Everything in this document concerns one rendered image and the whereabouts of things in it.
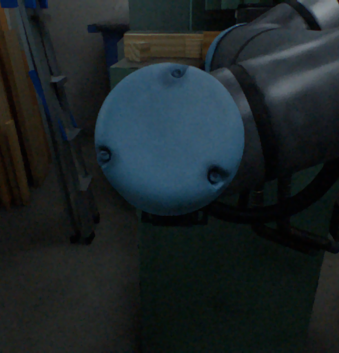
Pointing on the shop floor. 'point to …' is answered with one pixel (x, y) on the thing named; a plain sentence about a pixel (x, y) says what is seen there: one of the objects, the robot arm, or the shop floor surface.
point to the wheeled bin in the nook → (111, 38)
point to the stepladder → (39, 72)
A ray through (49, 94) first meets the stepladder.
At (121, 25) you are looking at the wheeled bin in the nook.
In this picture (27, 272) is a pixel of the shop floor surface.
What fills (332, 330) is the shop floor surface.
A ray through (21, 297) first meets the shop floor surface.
